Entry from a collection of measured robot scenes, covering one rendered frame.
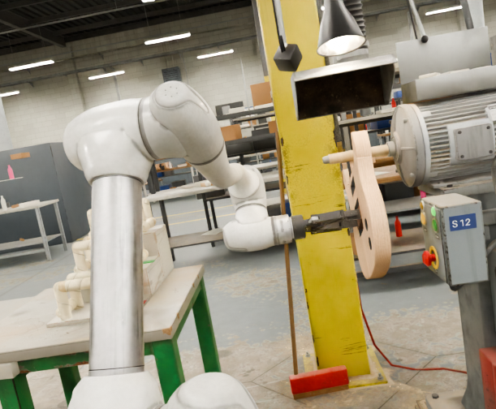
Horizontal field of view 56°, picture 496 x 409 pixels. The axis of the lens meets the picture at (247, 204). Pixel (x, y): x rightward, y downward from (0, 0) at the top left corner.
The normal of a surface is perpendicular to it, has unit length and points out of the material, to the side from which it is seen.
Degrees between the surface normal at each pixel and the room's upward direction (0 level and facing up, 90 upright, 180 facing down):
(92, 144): 71
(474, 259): 90
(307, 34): 90
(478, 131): 90
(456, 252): 90
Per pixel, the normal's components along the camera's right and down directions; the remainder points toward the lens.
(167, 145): 0.16, 0.81
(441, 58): -0.05, 0.15
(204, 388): -0.07, -0.98
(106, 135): -0.14, -0.15
